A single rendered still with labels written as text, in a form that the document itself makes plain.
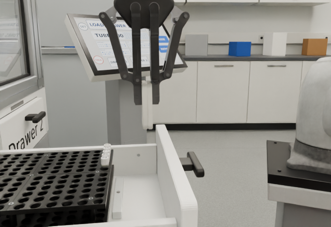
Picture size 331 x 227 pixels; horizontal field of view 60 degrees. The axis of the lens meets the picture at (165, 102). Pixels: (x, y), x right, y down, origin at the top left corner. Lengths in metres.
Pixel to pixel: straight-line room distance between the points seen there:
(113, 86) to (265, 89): 2.53
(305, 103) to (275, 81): 2.86
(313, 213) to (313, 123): 0.22
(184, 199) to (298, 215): 0.54
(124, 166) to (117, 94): 0.79
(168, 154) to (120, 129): 0.95
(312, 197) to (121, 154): 0.44
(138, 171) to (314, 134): 0.44
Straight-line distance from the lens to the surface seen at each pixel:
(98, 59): 1.17
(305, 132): 0.79
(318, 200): 0.76
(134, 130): 1.40
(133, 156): 0.56
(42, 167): 0.49
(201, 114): 3.48
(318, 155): 0.79
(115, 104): 1.35
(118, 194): 0.49
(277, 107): 3.71
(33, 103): 0.83
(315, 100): 0.77
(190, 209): 0.31
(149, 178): 0.56
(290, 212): 0.82
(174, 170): 0.37
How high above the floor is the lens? 1.09
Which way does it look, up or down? 12 degrees down
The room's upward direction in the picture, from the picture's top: straight up
